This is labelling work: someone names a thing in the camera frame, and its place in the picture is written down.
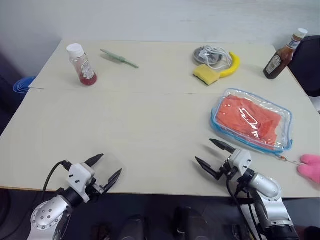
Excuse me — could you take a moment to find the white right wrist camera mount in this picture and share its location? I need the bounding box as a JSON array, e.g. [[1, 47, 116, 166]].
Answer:
[[227, 148, 252, 176]]

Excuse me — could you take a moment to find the clear pouch with orange cloth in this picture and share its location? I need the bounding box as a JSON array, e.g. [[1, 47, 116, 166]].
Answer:
[[209, 87, 294, 154]]

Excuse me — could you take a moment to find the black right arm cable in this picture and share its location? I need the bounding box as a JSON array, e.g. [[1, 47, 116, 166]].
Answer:
[[226, 172, 266, 240]]

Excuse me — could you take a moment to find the pink plush charm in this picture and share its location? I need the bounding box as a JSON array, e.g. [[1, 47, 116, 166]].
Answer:
[[296, 154, 320, 186]]

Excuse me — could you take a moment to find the round metal dish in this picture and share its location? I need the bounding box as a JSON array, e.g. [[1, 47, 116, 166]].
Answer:
[[192, 46, 224, 65]]

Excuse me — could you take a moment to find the yellow sponge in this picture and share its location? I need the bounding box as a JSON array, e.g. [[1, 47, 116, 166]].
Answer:
[[192, 64, 221, 87]]

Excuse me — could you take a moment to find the clear ketchup bottle white cap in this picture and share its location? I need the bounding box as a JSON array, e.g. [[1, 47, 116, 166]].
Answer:
[[66, 43, 98, 87]]

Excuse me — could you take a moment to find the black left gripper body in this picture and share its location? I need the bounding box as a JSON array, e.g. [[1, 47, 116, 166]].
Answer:
[[84, 177, 107, 202]]

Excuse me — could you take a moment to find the brown sauce bottle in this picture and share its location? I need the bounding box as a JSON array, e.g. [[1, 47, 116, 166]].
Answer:
[[262, 27, 309, 80]]

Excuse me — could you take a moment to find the black chair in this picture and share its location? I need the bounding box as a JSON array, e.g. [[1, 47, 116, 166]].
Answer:
[[287, 35, 320, 98]]

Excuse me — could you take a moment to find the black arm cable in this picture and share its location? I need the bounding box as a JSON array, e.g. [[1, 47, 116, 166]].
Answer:
[[41, 161, 74, 201], [226, 172, 266, 240]]

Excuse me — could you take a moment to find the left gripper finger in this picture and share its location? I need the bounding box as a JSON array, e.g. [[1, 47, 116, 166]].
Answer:
[[84, 153, 105, 169], [101, 168, 123, 195]]

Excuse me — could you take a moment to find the white coiled cable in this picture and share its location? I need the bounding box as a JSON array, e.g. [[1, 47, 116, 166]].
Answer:
[[198, 44, 233, 71]]

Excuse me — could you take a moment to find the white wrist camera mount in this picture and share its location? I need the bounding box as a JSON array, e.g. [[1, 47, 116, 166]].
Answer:
[[67, 162, 96, 204], [227, 148, 252, 176]]

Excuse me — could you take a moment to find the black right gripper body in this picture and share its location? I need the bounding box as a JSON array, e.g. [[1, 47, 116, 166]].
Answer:
[[218, 157, 239, 181]]

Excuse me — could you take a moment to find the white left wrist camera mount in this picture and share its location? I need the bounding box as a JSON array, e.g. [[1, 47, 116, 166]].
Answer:
[[67, 162, 96, 204]]

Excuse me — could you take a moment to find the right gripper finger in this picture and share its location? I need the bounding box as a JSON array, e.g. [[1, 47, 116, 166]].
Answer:
[[194, 156, 223, 181], [209, 138, 237, 155]]

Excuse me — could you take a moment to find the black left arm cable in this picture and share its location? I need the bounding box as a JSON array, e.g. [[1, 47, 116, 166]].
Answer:
[[41, 161, 74, 201]]

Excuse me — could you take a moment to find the orange cloth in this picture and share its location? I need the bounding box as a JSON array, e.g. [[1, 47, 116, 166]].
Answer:
[[215, 94, 285, 147]]

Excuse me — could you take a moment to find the green plastic stick tool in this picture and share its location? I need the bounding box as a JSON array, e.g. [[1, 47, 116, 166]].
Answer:
[[99, 48, 140, 69]]

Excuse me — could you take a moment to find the metal zipper pull chain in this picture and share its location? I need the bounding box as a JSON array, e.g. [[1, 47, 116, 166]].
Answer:
[[276, 152, 305, 166]]

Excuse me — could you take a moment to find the yellow banana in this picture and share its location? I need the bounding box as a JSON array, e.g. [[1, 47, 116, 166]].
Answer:
[[218, 51, 241, 78]]

